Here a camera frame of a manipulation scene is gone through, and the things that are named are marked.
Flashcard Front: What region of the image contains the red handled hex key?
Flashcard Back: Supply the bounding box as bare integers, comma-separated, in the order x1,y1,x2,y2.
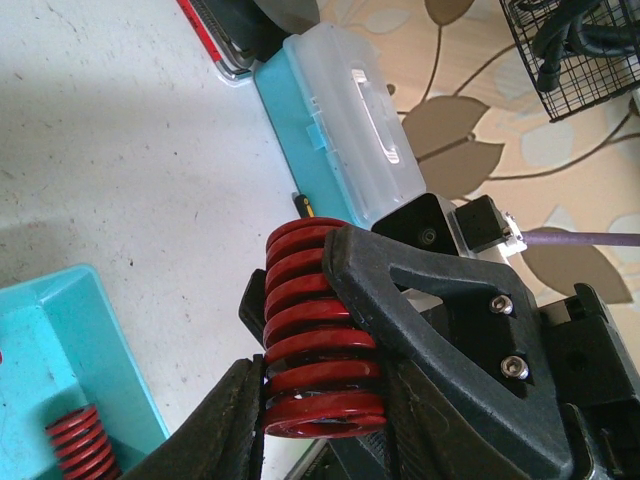
177,0,255,82

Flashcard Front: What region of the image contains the right wire basket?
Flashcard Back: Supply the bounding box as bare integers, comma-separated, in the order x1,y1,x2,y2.
500,0,639,122

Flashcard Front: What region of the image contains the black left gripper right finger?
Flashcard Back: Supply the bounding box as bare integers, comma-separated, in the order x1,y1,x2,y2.
359,360,529,479

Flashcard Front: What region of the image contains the small yellow black screwdriver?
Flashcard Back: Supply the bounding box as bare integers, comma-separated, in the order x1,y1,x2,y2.
292,192,315,219

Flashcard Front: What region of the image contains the teal clear toolbox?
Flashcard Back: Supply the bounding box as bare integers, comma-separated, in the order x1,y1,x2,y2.
255,22,426,229

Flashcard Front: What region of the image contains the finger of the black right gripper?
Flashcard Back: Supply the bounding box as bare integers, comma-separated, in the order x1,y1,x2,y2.
323,226,575,479
238,269,266,345

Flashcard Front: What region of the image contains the teal spring tray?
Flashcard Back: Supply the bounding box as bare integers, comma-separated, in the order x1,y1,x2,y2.
1,265,170,479

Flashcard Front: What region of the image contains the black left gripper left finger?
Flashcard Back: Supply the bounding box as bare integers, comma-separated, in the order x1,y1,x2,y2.
123,355,265,479

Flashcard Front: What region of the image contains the small red spring in tray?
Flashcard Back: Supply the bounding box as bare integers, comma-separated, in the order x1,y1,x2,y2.
44,404,122,480

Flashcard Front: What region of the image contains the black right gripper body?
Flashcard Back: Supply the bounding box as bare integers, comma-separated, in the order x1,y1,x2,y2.
373,194,639,479

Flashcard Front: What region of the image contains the black coiled hose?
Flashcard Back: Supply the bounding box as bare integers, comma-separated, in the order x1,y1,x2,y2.
514,0,640,94

